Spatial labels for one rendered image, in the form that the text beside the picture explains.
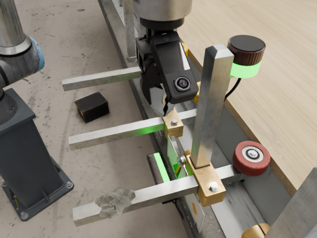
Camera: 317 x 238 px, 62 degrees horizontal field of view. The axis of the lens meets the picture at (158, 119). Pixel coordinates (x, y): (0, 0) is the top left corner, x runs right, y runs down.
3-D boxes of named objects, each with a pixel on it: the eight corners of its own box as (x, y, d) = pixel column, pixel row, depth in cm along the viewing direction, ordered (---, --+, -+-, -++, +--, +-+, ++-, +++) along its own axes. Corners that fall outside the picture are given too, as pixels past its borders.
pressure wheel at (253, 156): (235, 198, 64) (246, 170, 56) (221, 171, 69) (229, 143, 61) (264, 189, 66) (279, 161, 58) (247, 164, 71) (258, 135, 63)
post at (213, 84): (189, 205, 74) (215, 54, 40) (184, 194, 76) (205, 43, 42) (200, 201, 74) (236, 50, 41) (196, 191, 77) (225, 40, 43)
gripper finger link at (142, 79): (163, 96, 52) (163, 58, 46) (166, 102, 51) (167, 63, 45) (140, 101, 51) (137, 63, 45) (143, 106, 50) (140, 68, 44)
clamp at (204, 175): (203, 208, 60) (205, 196, 56) (181, 161, 69) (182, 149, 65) (225, 200, 61) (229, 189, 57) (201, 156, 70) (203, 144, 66)
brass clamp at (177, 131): (165, 140, 79) (165, 129, 76) (153, 111, 89) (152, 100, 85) (184, 136, 81) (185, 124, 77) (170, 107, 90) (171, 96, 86)
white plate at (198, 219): (198, 233, 67) (202, 216, 60) (166, 156, 85) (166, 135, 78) (200, 233, 67) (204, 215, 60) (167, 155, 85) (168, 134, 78)
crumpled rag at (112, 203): (97, 223, 53) (95, 217, 51) (93, 193, 58) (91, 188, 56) (139, 210, 55) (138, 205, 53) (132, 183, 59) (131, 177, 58)
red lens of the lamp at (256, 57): (236, 67, 42) (239, 55, 40) (219, 49, 46) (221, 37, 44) (269, 61, 43) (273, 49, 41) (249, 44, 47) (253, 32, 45)
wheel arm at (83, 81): (64, 93, 91) (61, 83, 88) (64, 88, 93) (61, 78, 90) (182, 72, 100) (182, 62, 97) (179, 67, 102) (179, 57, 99)
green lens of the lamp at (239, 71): (233, 80, 43) (236, 69, 42) (217, 61, 47) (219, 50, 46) (265, 74, 45) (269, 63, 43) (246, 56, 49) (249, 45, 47)
